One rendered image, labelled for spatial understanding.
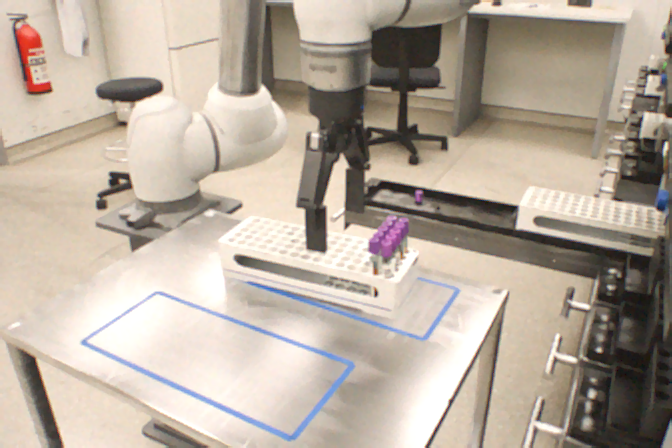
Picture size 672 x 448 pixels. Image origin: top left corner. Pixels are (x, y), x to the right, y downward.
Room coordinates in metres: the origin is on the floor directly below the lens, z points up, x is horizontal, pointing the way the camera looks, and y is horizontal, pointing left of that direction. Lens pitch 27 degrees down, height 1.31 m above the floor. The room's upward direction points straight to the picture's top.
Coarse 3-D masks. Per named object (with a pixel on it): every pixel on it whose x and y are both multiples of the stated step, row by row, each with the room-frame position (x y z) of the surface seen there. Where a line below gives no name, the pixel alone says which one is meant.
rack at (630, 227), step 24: (528, 192) 1.01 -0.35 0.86; (552, 192) 1.01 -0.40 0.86; (528, 216) 0.95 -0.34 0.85; (552, 216) 0.93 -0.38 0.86; (576, 216) 0.91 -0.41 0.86; (600, 216) 0.91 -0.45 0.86; (624, 216) 0.91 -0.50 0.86; (648, 216) 0.91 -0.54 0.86; (600, 240) 0.89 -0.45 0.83; (624, 240) 0.89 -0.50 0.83; (648, 240) 0.89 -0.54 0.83
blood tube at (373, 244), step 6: (372, 240) 0.69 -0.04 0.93; (372, 246) 0.68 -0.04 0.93; (378, 246) 0.69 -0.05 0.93; (372, 252) 0.68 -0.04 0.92; (378, 252) 0.69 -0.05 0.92; (372, 258) 0.68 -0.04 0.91; (372, 264) 0.68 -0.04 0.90; (372, 270) 0.68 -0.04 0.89; (372, 288) 0.69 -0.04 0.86; (372, 294) 0.69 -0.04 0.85
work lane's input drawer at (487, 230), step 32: (384, 192) 1.15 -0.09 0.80; (448, 192) 1.12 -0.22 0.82; (416, 224) 1.02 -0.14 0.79; (448, 224) 1.00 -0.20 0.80; (480, 224) 0.98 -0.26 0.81; (512, 224) 0.97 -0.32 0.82; (512, 256) 0.94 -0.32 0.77; (544, 256) 0.91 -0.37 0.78; (576, 256) 0.89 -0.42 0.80; (608, 256) 0.87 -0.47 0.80; (640, 256) 0.85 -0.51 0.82
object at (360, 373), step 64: (128, 256) 0.84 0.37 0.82; (192, 256) 0.84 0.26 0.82; (64, 320) 0.66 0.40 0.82; (128, 320) 0.66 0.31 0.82; (192, 320) 0.66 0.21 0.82; (256, 320) 0.66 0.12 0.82; (320, 320) 0.66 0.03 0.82; (384, 320) 0.66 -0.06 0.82; (448, 320) 0.66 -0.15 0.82; (128, 384) 0.53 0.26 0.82; (192, 384) 0.53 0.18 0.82; (256, 384) 0.53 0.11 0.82; (320, 384) 0.53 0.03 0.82; (384, 384) 0.53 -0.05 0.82; (448, 384) 0.53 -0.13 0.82
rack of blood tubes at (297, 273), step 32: (256, 224) 0.84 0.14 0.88; (288, 224) 0.84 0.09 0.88; (224, 256) 0.78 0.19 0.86; (256, 256) 0.76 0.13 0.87; (288, 256) 0.74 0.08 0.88; (320, 256) 0.74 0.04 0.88; (352, 256) 0.74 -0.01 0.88; (416, 256) 0.74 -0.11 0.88; (288, 288) 0.73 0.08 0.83; (320, 288) 0.71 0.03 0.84; (352, 288) 0.72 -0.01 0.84; (384, 288) 0.67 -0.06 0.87
